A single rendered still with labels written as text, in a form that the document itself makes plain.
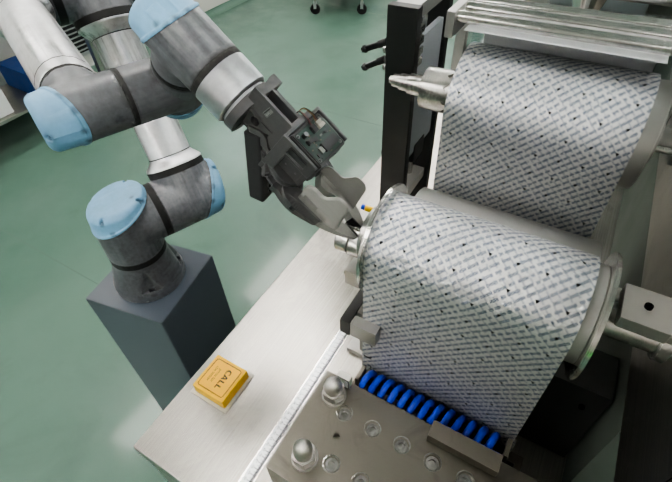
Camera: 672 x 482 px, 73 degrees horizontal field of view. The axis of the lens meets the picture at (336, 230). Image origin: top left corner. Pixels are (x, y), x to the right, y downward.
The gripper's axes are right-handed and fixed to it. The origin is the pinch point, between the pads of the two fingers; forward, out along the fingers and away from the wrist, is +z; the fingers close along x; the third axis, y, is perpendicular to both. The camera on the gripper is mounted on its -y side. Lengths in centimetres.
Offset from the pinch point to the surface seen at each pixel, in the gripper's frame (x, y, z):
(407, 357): -4.5, -4.7, 18.9
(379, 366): -4.5, -12.0, 19.7
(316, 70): 264, -213, -58
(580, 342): -3.7, 18.6, 21.7
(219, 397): -17.2, -36.7, 8.9
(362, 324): -5.5, -5.5, 11.0
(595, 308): -1.5, 21.0, 19.7
